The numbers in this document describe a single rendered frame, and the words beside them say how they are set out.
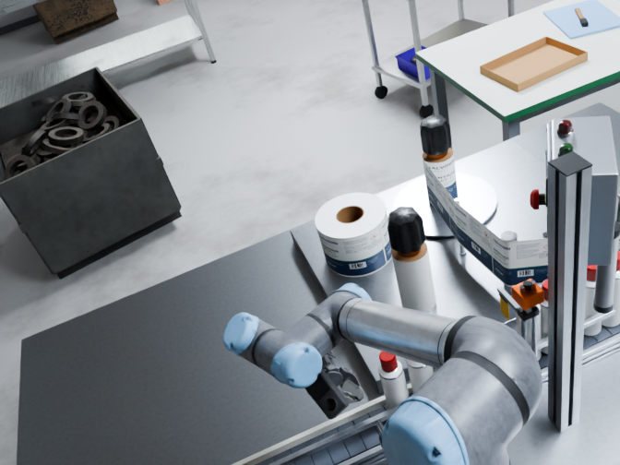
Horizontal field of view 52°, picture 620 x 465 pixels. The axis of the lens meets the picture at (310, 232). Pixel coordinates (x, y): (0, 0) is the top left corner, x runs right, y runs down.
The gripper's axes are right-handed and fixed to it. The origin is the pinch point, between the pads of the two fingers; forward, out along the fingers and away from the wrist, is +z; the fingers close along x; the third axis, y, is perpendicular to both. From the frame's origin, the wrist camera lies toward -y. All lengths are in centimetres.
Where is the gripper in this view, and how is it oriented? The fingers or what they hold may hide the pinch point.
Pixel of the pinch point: (359, 399)
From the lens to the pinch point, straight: 137.8
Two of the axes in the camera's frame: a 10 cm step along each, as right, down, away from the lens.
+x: -6.8, 7.1, 2.0
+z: 6.6, 4.6, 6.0
